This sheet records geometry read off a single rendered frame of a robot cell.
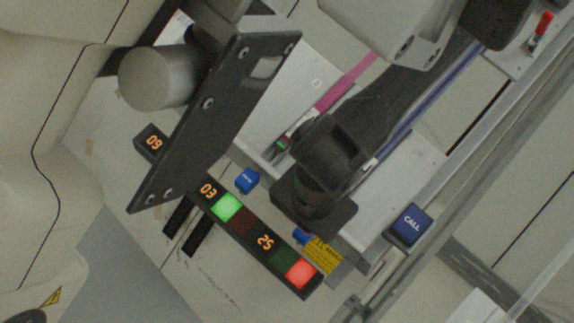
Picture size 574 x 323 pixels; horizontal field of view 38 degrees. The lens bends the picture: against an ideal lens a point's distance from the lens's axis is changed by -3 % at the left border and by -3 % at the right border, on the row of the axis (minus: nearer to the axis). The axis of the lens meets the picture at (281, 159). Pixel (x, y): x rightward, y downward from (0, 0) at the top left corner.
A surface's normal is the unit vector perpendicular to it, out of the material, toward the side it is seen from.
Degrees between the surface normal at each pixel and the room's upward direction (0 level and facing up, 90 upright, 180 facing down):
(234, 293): 90
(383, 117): 75
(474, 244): 90
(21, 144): 90
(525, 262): 90
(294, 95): 47
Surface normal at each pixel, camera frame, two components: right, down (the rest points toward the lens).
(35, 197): 0.82, -0.46
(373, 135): -0.20, 0.03
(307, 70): 0.04, -0.39
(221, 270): -0.43, 0.17
